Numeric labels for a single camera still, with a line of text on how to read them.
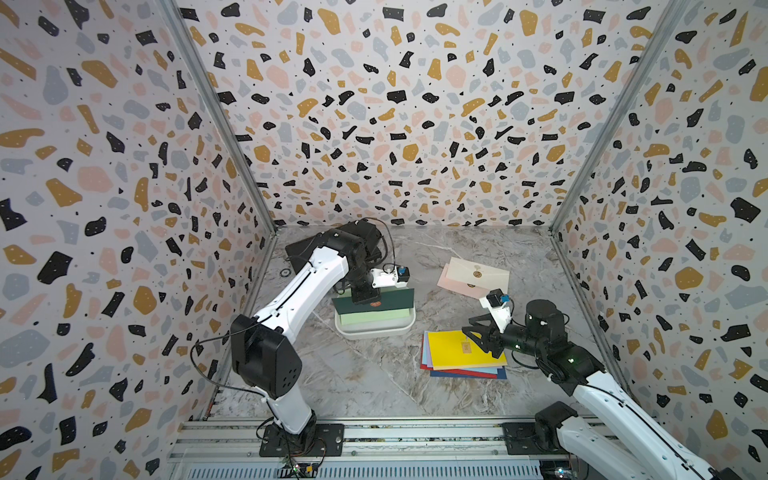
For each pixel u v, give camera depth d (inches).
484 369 34.2
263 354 17.1
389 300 28.2
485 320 28.3
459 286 41.9
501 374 33.7
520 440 28.9
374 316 34.2
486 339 26.0
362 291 27.6
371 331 34.4
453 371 33.5
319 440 28.6
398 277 27.8
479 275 42.2
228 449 29.0
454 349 34.4
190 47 29.3
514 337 25.6
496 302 25.3
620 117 34.9
